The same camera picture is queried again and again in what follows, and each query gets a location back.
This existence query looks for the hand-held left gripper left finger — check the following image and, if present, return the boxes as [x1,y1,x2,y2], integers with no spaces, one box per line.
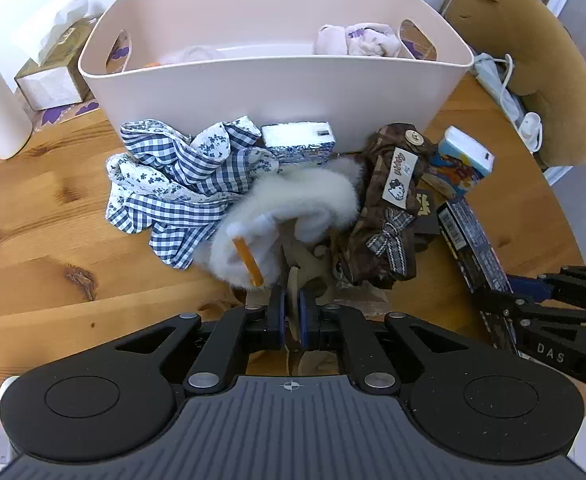
[114,287,291,395]

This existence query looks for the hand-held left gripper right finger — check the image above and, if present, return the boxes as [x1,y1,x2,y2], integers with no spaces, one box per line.
[297,287,474,395]

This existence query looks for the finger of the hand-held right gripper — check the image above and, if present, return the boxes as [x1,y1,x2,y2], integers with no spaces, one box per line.
[508,265,586,308]
[475,289,586,333]

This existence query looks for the long black box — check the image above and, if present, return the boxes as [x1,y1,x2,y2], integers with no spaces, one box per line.
[437,199,521,358]

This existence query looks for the black box with gold print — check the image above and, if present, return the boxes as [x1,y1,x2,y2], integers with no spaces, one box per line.
[412,187,442,236]

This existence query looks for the white fluffy plush item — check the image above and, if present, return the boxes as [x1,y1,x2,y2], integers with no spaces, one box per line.
[208,157,366,291]

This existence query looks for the brown patterned cloth with bow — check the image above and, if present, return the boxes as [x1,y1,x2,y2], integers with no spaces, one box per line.
[335,122,441,291]

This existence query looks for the blue white tissue packet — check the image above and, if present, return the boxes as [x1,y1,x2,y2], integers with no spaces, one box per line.
[425,126,495,198]

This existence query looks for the beige plastic storage bin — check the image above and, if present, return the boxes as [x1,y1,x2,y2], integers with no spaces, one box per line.
[77,0,475,161]

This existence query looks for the beige socks bundle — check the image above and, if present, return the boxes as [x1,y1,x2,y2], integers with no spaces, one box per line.
[315,22,404,57]

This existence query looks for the wooden desktop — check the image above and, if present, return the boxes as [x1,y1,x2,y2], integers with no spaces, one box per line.
[0,72,586,466]

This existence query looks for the white box with blue pattern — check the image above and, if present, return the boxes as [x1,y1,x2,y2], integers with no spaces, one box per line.
[260,121,336,166]

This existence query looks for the blue gingham cloth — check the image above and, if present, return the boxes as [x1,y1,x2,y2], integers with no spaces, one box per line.
[104,116,281,270]

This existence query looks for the brown capybara plush toy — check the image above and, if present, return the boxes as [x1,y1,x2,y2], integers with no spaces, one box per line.
[443,0,586,168]

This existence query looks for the white round object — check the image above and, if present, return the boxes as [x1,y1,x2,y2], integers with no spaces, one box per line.
[0,375,21,468]

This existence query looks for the purple patterned table mat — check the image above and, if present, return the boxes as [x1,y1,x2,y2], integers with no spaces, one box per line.
[26,100,106,133]

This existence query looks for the gold tissue box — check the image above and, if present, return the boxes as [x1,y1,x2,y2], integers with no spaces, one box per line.
[10,0,99,111]

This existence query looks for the white power strip with cable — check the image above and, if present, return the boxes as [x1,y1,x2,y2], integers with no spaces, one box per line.
[468,52,528,133]

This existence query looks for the white power cable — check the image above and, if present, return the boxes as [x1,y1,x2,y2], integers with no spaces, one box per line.
[440,0,516,111]

